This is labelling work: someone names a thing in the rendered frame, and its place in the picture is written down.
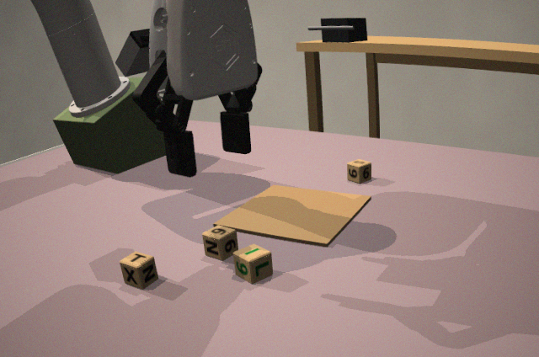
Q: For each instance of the tan letter block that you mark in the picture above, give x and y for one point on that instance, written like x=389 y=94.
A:
x=220 y=242
x=139 y=270
x=359 y=171
x=253 y=263

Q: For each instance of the tan flat mat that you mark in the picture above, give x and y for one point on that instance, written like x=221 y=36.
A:
x=307 y=216

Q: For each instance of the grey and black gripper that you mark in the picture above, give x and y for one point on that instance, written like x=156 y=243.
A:
x=208 y=49

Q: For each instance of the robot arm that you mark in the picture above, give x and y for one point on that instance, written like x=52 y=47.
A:
x=83 y=56

